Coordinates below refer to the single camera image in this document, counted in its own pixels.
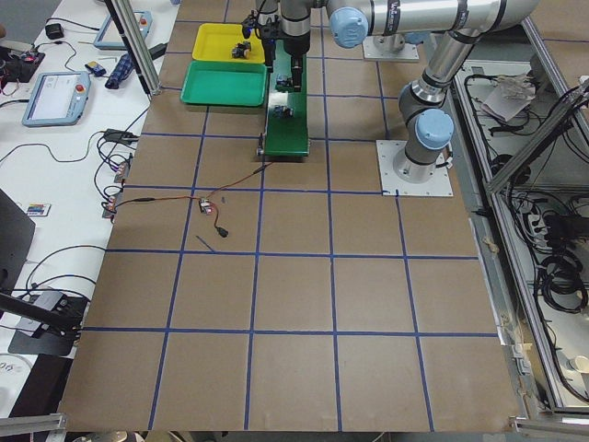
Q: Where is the near teach pendant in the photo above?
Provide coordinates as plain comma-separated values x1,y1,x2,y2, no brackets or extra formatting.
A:
21,71,91,127

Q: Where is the green conveyor belt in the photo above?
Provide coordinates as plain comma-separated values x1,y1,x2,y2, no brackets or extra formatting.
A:
258,41,309,157

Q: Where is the folded plaid umbrella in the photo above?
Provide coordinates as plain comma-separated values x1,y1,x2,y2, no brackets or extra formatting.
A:
105,53,134,90

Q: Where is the yellow plastic tray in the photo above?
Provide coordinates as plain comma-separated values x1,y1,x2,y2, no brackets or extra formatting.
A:
192,23,264,64

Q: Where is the yellow push button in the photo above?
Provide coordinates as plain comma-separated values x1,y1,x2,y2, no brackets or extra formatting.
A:
237,41,251,53
231,45,249,59

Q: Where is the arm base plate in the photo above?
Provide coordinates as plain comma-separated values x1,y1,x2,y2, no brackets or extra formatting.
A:
363,34,420,63
375,140,454,198

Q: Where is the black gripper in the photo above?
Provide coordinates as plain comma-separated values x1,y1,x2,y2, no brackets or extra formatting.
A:
242,13,281,73
283,34,309,91

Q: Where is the far teach pendant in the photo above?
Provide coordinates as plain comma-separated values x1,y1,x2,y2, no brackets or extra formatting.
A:
92,11,156,51

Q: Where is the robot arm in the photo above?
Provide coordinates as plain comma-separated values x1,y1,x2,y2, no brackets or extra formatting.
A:
257,1,538,126
241,0,311,84

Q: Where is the green plastic tray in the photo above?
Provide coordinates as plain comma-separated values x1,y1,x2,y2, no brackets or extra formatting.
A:
180,61,267,107

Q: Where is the motor controller circuit board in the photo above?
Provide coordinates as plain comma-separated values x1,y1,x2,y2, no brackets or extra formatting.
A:
198,198,214,215

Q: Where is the green push button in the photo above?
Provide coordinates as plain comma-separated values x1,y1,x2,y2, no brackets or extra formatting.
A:
275,75,294,92
271,105,295,119

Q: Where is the black rocker switch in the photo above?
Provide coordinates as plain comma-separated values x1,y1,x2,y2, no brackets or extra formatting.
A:
216,227,229,238

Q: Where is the teach pendant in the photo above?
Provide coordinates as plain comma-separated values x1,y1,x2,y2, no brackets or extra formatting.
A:
21,71,91,127
92,11,156,51

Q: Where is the aluminium frame post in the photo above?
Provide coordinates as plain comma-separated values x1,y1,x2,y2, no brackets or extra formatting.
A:
105,0,161,97

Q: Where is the red black power cable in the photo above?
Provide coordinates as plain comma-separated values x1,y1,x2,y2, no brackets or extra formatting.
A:
112,160,277,208

